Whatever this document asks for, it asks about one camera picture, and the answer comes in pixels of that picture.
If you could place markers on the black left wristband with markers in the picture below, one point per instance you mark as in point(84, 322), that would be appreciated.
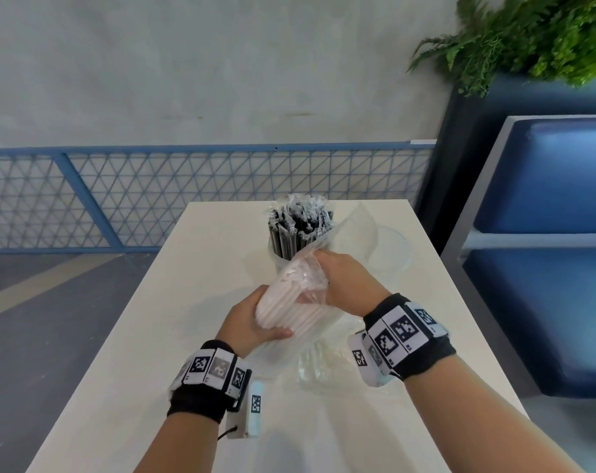
point(194, 403)

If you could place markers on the black wristband with markers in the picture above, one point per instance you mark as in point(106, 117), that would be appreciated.
point(426, 354)
point(194, 403)

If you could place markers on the green fern plant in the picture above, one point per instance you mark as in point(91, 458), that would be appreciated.
point(524, 34)

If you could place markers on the pack of white straws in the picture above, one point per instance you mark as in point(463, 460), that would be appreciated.
point(288, 310)

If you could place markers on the white tag on fence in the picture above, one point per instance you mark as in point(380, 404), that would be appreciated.
point(423, 142)

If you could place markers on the blue bench back cushion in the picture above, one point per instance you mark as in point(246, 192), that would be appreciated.
point(554, 182)

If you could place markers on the black right wristband with markers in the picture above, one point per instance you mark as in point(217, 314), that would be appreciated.
point(426, 354)

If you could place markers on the bunch of black straws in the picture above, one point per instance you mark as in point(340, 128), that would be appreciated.
point(288, 231)

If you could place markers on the dark planter box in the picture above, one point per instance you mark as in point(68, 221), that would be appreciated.
point(441, 192)

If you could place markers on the person's left hand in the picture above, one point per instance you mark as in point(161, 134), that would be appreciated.
point(238, 330)

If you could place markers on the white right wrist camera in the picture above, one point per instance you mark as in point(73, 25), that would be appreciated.
point(362, 374)

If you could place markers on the blue mesh fence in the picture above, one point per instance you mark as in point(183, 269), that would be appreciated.
point(130, 150)

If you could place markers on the person's right hand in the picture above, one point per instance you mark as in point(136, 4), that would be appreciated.
point(352, 285)

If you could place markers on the clear bag of black straws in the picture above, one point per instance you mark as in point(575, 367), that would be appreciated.
point(327, 369)

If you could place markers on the person's right forearm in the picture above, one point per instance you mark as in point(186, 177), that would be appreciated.
point(475, 428)

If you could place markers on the clear bag of white straws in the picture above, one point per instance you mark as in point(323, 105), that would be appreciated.
point(357, 231)

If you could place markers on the person's left forearm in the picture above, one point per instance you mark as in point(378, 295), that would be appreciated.
point(179, 448)

